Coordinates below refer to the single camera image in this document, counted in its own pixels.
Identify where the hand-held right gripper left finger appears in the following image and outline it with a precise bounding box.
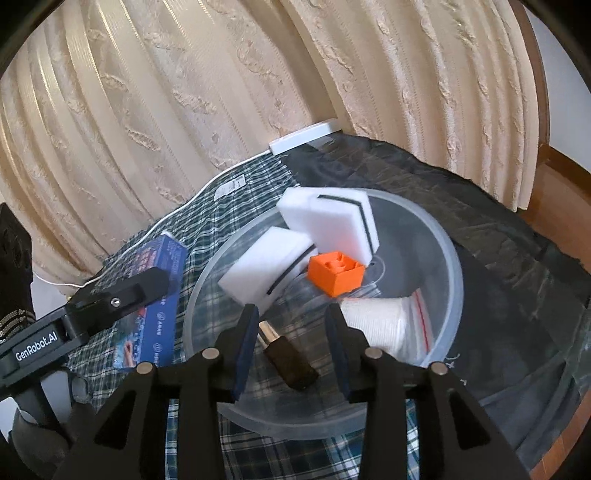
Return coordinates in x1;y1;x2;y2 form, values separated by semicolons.
53;303;260;480

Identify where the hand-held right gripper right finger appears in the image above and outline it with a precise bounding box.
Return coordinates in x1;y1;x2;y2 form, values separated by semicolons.
324;305;532;480

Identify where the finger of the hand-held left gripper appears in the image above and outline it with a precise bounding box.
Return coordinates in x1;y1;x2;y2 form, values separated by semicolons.
65;268;169;344

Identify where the blue playing card box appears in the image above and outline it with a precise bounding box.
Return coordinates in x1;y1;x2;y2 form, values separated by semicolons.
113;233;188;368

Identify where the zip bag with white contents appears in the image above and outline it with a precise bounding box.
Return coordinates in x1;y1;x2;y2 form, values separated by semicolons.
341;288;435;363

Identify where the orange toy block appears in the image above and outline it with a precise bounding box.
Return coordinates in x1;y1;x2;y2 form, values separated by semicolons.
308;250;366;296

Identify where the white sponge with black stripe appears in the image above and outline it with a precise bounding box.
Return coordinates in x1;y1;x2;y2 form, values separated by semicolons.
278;187;380;266
218;227;315;309

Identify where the clear plastic bowl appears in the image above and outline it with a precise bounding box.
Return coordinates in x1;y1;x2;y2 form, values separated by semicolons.
185;188;464;439

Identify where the person's left hand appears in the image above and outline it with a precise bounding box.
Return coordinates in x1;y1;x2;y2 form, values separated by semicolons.
11;369;93;467

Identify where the plaid cloth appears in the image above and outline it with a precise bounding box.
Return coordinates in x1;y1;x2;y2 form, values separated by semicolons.
65;152;435;480

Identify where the white cloth label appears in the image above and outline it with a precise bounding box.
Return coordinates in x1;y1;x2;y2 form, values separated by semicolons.
215;176;247;200

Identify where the beige patterned curtain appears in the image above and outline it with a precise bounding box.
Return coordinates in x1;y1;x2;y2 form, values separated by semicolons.
0;0;550;296

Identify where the white power strip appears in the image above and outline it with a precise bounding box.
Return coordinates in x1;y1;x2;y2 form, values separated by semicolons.
269;119;342;155

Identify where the white cable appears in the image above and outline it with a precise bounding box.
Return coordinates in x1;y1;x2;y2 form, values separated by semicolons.
32;148;273;289

